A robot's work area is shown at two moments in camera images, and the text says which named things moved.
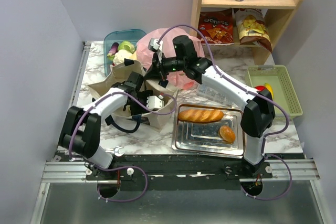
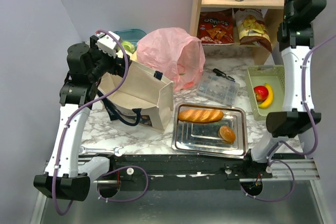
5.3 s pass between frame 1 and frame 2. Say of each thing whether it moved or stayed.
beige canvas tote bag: stayed
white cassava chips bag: stayed
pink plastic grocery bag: stayed
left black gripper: moved
